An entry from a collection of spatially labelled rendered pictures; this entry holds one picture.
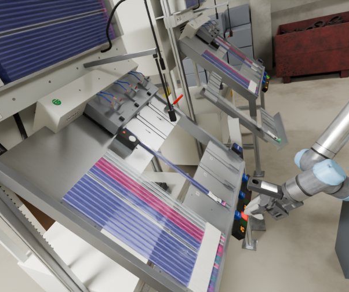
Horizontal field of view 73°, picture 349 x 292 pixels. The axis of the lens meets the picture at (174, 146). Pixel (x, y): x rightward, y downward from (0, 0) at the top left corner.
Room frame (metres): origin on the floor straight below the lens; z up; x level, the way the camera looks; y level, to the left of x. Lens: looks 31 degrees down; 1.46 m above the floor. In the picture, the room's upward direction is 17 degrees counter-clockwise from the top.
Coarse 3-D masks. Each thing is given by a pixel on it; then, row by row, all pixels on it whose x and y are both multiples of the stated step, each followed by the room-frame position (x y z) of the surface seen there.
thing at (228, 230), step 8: (240, 168) 0.86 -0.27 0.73; (240, 176) 0.80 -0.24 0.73; (240, 184) 0.75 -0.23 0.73; (232, 200) 0.68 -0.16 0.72; (232, 208) 0.64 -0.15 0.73; (232, 216) 0.60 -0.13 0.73; (224, 232) 0.55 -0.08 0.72; (224, 240) 0.51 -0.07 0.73; (224, 248) 0.48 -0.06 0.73; (224, 256) 0.46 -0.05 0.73; (216, 280) 0.39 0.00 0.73; (216, 288) 0.37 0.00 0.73
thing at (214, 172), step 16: (208, 144) 0.93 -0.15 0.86; (208, 160) 0.84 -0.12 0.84; (224, 160) 0.87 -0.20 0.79; (208, 176) 0.76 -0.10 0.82; (224, 176) 0.79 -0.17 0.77; (192, 192) 0.66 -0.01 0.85; (224, 192) 0.71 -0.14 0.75; (192, 208) 0.60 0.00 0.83; (208, 208) 0.62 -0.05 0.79; (224, 208) 0.64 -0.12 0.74; (224, 224) 0.58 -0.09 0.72; (160, 272) 0.39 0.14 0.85
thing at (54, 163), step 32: (64, 128) 0.73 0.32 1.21; (96, 128) 0.78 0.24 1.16; (128, 128) 0.83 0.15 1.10; (160, 128) 0.90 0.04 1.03; (0, 160) 0.57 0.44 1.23; (32, 160) 0.60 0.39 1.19; (64, 160) 0.62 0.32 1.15; (96, 160) 0.66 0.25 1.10; (128, 160) 0.70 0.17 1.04; (64, 192) 0.54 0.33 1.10; (96, 224) 0.48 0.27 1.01
